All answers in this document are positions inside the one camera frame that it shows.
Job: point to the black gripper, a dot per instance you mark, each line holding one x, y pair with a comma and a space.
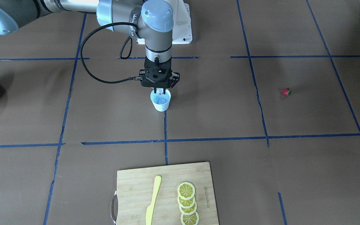
175, 78

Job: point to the clear ice cube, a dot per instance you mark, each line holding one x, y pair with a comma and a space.
160, 91

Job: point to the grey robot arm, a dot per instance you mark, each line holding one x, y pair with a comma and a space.
120, 16

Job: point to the light blue plastic cup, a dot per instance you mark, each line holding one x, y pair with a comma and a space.
162, 102

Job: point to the yellow plastic knife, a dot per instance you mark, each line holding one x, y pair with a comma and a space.
150, 208

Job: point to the wooden cutting board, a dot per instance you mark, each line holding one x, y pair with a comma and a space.
135, 187

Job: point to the lemon slice one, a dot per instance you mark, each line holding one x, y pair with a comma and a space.
186, 190

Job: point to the lemon slice two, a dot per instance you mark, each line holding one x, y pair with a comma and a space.
186, 203

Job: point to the lemon slice three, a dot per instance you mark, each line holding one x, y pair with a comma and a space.
188, 211

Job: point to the red strawberry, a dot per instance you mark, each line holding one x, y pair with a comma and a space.
286, 92

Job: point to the lemon slice four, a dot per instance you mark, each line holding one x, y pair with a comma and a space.
191, 219

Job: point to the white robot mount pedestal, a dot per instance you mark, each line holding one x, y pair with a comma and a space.
183, 25

